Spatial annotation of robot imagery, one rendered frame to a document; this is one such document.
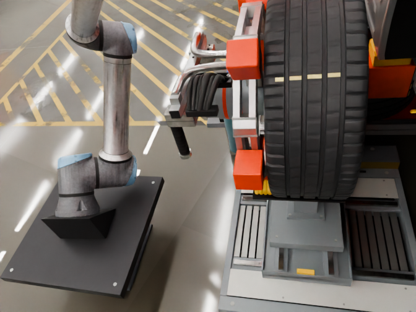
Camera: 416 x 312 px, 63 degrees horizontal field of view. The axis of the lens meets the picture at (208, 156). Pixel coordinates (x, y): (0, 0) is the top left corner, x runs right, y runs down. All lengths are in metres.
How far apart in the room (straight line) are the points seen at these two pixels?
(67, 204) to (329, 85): 1.18
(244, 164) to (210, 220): 1.00
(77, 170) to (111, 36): 0.59
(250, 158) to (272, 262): 0.74
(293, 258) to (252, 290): 0.23
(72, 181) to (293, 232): 0.98
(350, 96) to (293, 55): 0.16
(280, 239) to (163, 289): 0.63
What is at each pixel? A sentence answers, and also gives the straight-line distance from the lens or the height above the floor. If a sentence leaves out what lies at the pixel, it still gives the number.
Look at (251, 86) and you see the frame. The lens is 0.89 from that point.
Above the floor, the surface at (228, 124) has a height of 0.65.
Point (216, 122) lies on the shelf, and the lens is 1.70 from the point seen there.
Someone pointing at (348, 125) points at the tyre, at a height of 0.99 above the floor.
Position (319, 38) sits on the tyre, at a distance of 0.86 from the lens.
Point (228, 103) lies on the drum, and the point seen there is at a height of 0.88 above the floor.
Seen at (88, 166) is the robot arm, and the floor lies 0.55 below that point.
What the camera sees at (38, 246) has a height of 0.30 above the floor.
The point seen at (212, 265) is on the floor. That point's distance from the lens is 1.75.
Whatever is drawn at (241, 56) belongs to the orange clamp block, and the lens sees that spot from 0.82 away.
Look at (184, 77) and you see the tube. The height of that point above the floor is 1.01.
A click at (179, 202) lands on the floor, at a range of 1.99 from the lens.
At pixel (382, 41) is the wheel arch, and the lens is 1.49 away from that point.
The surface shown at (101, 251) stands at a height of 0.30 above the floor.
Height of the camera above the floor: 1.56
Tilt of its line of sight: 46 degrees down
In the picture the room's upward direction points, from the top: 16 degrees counter-clockwise
